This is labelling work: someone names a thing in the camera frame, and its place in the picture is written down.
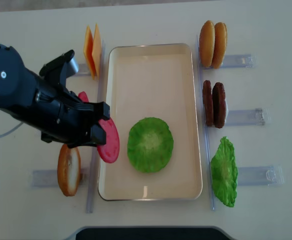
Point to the green lettuce leaf on tray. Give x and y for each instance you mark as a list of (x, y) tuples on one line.
[(150, 145)]

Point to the clear holder under patties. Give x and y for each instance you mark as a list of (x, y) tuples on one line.
[(248, 117)]

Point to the green lettuce leaf in holder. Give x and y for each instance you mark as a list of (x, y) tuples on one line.
[(224, 173)]

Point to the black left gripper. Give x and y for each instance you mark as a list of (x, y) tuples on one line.
[(62, 117)]

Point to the clear holder under buns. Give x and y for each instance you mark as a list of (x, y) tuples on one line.
[(239, 61)]

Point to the clear holder under lettuce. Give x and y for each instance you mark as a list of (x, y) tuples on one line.
[(260, 176)]

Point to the long clear left rail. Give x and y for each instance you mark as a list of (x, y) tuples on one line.
[(95, 159)]

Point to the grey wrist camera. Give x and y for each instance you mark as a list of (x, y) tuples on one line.
[(59, 69)]

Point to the cream rectangular tray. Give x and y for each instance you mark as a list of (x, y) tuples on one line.
[(153, 81)]

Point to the left brown meat patty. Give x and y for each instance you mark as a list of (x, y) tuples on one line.
[(208, 103)]

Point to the right yellow cheese slice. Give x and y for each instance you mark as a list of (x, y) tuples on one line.
[(97, 51)]

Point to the red tomato slice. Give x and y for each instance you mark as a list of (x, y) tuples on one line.
[(83, 97), (109, 152)]

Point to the left bun half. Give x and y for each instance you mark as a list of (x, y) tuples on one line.
[(207, 43)]

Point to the long clear rail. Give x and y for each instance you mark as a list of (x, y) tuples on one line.
[(95, 159), (205, 133)]

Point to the black base at bottom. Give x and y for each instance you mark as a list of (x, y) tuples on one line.
[(150, 233)]

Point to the long clear right rail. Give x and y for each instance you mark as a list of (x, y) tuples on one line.
[(205, 133)]

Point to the right brown meat patty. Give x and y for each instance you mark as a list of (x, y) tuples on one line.
[(219, 105)]

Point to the right bun half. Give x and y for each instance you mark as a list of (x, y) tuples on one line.
[(221, 41)]

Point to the brown meat patty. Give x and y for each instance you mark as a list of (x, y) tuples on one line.
[(219, 105), (208, 103)]

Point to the white bread slice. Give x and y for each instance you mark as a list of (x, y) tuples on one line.
[(69, 170)]

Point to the clear holder under cheese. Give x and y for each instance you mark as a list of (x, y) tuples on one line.
[(83, 70)]

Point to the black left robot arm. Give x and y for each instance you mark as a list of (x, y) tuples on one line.
[(17, 83)]

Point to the bun half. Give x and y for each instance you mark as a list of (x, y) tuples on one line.
[(221, 41), (207, 43)]

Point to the left orange cheese slice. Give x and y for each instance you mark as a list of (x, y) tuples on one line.
[(87, 51)]

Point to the clear holder under bread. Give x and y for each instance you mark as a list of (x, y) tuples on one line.
[(49, 178)]

